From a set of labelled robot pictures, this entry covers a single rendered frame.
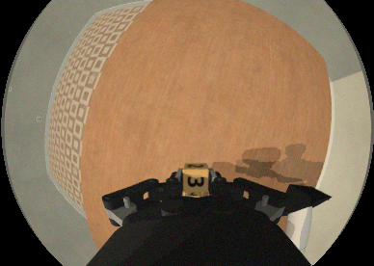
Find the tan number cube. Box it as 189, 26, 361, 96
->
182, 163, 209, 193
186, 193, 200, 198

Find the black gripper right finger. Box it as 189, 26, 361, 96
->
208, 168, 289, 224

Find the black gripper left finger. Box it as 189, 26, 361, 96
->
102, 169, 184, 226

